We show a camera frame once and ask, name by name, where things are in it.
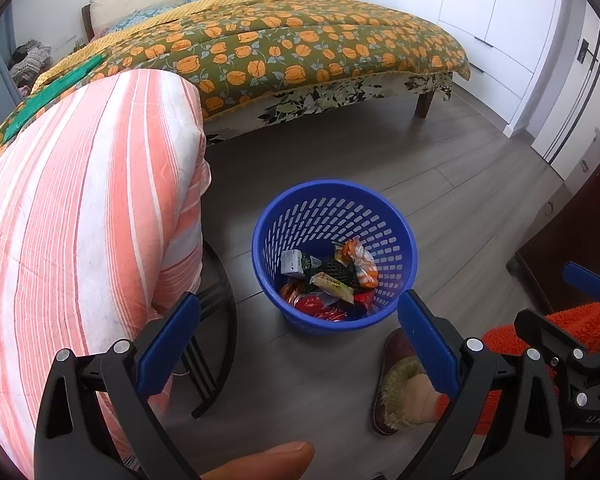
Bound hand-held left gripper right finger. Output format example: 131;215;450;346
396;289;566;480

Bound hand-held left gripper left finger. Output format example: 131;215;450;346
32;291;202;480

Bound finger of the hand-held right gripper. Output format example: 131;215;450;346
514;308;600;376
561;261;600;306

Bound orange snack packet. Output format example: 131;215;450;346
335;239;379;289

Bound blue plastic mesh basket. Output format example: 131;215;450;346
251;180;417;335

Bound shiny orange brown wrapper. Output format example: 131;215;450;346
279;280;306;306

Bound green white milk carton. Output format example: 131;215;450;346
280;250;321;278

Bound person's left hand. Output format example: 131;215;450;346
200;441;315;480

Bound orange fleece trousers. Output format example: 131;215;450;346
472;302;600;461

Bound dark wooden cabinet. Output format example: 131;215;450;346
505;127;600;316

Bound brown furry slipper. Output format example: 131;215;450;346
370;329;443;436

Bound orange striped tablecloth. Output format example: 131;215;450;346
0;67;213;480

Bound white door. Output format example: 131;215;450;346
530;5;600;166

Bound dark floral bedsheet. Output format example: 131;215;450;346
205;71;453;146

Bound green folded cloth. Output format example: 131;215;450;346
2;55;106;138

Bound white wardrobe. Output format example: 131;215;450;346
320;0;566;103

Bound pumpkin print quilt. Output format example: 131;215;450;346
0;0;471;181

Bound pile of clothes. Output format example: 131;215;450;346
7;40;53;88

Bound yellow textured blanket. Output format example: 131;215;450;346
30;0;353;93

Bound black metal table frame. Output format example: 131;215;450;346
177;240;238;418

